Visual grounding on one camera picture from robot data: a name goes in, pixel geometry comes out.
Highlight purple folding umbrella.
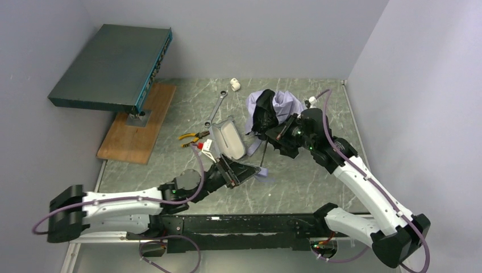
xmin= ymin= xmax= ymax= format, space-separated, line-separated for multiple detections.
xmin=244 ymin=89 xmax=308 ymax=184

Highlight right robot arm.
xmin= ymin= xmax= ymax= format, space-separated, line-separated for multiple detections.
xmin=261 ymin=108 xmax=431 ymax=272

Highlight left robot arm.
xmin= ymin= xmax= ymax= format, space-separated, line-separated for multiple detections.
xmin=47 ymin=155 xmax=268 ymax=243

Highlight white plastic pipe fitting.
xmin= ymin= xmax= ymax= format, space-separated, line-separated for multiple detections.
xmin=230 ymin=78 xmax=241 ymax=92

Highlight silver combination wrench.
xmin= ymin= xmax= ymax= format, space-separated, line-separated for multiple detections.
xmin=204 ymin=90 xmax=228 ymax=128

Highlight wooden board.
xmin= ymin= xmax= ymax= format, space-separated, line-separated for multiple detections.
xmin=97 ymin=83 xmax=176 ymax=165

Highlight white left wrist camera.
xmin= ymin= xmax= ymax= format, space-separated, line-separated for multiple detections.
xmin=196 ymin=139 xmax=218 ymax=163

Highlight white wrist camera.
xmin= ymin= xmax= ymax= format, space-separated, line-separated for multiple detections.
xmin=305 ymin=96 xmax=317 ymax=109
xmin=196 ymin=139 xmax=218 ymax=163

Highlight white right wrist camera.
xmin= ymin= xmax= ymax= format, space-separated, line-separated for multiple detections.
xmin=305 ymin=96 xmax=317 ymax=109

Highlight yellow handled pliers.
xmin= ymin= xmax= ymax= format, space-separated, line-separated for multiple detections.
xmin=178 ymin=130 xmax=210 ymax=148

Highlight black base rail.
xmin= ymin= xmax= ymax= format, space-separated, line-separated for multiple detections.
xmin=126 ymin=213 xmax=334 ymax=254

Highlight grey metal stand bracket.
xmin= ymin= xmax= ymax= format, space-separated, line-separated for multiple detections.
xmin=125 ymin=110 xmax=152 ymax=127

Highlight dark teal network switch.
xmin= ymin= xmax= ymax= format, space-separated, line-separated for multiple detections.
xmin=48 ymin=24 xmax=173 ymax=115

